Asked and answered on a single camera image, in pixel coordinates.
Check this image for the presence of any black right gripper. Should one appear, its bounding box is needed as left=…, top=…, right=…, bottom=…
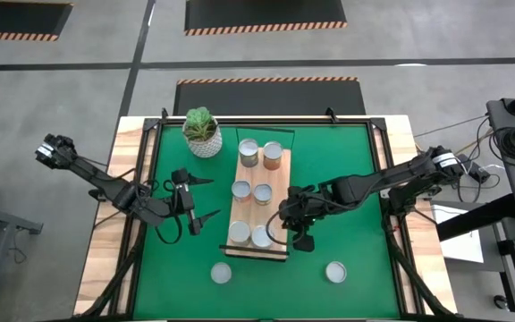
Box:
left=278, top=183, right=330, bottom=254

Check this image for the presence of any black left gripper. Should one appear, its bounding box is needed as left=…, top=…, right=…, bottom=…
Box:
left=162, top=167, right=222, bottom=237

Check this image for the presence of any can yellow label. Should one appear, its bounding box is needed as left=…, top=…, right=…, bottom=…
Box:
left=252, top=182, right=274, bottom=207

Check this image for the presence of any blue berries can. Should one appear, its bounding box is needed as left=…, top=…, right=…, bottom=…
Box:
left=250, top=224, right=274, bottom=250

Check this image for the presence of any can red-orange label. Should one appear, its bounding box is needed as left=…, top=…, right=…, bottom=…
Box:
left=231, top=179, right=253, bottom=203

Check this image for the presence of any green pears can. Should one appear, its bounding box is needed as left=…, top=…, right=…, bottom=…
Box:
left=228, top=220, right=252, bottom=247

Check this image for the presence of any tall can orange label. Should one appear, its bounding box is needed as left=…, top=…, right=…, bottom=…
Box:
left=262, top=140, right=284, bottom=172

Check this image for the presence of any tall can grey-blue label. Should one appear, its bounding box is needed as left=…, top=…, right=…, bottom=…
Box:
left=238, top=138, right=260, bottom=169

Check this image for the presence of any silver can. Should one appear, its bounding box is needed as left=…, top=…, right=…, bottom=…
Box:
left=325, top=260, right=349, bottom=284

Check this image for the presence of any pink salmon can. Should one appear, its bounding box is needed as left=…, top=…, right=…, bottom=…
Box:
left=209, top=261, right=233, bottom=285

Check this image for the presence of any wooden board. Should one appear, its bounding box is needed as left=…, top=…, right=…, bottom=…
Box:
left=218, top=126, right=296, bottom=262

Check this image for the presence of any potted succulent in white pot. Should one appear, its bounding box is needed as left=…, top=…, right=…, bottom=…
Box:
left=182, top=106, right=224, bottom=159

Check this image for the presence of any green table mat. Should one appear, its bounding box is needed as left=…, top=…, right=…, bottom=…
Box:
left=132, top=123, right=401, bottom=320

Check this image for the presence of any black striped-edge floor mat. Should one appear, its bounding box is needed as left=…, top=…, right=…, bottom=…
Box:
left=183, top=0, right=349, bottom=37
left=172, top=75, right=367, bottom=117
left=0, top=0, right=74, bottom=43

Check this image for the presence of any white paper sheet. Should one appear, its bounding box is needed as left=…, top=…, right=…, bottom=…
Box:
left=430, top=204, right=485, bottom=265

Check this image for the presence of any black stand beam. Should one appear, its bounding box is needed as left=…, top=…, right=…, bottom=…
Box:
left=435, top=192, right=515, bottom=242

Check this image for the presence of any black power adapter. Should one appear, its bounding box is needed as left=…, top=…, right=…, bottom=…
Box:
left=459, top=155, right=487, bottom=180

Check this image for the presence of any grey equipment cart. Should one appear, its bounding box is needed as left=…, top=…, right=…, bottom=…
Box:
left=485, top=79, right=515, bottom=225

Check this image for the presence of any black metal table frame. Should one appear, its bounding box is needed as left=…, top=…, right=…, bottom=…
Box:
left=72, top=106, right=460, bottom=322

